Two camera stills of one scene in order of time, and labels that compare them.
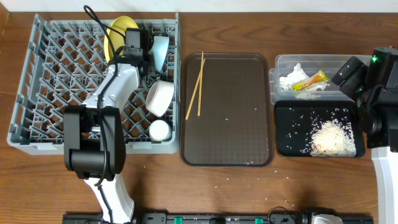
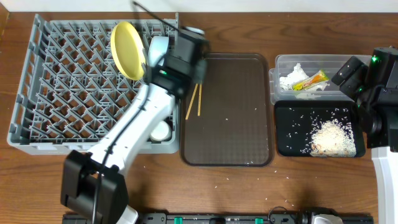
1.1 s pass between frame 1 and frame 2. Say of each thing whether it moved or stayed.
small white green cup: stayed
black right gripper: stayed
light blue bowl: stayed
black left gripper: moved
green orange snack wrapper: stayed
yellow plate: moved
